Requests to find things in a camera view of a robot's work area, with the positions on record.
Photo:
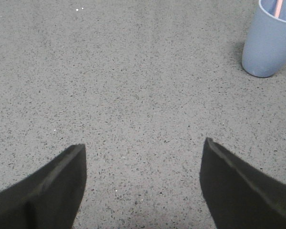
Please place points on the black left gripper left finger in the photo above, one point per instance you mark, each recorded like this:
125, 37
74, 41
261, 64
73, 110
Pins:
50, 197

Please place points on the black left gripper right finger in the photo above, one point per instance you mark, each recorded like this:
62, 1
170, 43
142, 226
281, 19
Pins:
238, 195

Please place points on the blue plastic cup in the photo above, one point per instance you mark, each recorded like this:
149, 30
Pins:
264, 51

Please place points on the pink chopstick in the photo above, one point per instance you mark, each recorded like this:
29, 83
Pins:
278, 8

